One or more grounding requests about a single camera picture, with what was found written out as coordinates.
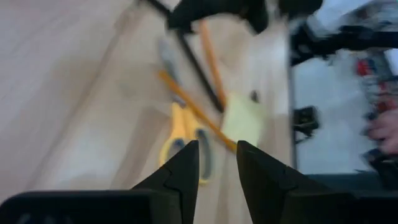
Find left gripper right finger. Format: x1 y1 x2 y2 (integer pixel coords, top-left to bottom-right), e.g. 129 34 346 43
236 140 353 224

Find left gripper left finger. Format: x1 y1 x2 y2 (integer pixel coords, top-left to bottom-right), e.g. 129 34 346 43
131 139 200 224

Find orange pencil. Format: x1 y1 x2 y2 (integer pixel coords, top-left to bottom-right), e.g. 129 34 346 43
198 19 228 108
158 69 238 154

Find yellow sticky note pad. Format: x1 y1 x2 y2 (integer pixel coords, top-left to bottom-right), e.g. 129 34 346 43
220 91 268 147

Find black pen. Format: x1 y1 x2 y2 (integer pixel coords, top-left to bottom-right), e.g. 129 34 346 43
175 29 226 114

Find person's hand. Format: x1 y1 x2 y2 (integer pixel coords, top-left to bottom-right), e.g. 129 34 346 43
366 108 398 156

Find yellow handled scissors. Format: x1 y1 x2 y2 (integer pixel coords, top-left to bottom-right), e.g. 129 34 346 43
156 39 216 185

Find small black camera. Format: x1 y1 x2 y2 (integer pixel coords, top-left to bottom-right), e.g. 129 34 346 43
293 105 320 144

